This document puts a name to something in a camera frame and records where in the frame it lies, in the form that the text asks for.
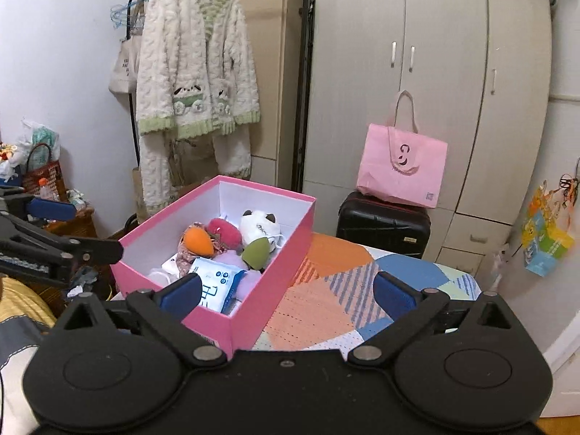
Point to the brown woven basket bag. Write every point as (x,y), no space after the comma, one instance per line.
(43,170)

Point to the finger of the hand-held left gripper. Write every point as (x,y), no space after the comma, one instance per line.
(50,208)
(90,250)

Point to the grey sneaker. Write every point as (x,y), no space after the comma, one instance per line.
(86,276)

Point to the small tissue packs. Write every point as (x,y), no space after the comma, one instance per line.
(76,199)

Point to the cream fleece pajama pants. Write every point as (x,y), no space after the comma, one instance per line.
(231,154)

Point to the orange drink bottle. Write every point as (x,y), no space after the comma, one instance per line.
(45,190)

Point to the teal printed plastic pack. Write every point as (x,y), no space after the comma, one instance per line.
(45,138)

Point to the grey blue cloth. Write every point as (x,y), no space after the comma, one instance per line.
(18,349)

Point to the pink tote bag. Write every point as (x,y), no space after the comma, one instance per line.
(398,176)

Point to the purple plush toy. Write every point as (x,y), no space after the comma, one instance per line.
(251,281)

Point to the cream fleece pajama jacket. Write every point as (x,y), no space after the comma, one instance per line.
(181,54)

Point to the beige canvas tote bag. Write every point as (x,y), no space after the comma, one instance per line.
(124,68)

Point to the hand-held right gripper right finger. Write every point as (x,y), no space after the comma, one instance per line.
(394,294)

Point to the colourful paper gift bag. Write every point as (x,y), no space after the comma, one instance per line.
(543,240)

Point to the red strawberry plush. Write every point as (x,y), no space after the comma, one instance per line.
(224,233)

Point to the white blue plastic packet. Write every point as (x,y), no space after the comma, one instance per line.
(217,285)

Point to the beige wardrobe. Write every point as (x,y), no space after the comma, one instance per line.
(362,99)

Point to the blue white flower bouquet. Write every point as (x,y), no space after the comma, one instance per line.
(9,158)

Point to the patchwork blanket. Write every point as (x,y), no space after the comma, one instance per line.
(326,299)

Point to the yellow quilt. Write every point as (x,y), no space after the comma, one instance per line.
(22,299)

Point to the pink cardboard shoe box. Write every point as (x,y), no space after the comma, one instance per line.
(281,272)

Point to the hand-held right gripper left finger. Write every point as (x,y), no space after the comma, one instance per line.
(183,294)

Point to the black suitcase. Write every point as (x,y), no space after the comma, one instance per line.
(380,226)

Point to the orange carrot plush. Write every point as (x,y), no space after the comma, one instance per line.
(197,241)

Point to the white brown plush cat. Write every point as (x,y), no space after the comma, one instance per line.
(256,229)

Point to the wooden nightstand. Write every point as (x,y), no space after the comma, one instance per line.
(84,224)

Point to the black pole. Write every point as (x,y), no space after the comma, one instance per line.
(302,99)

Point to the green plush toy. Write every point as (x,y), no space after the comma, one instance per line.
(256,253)

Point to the pink floral cloth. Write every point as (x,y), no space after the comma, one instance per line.
(183,263)

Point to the beige tall cabinet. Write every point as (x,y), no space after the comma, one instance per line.
(272,54)

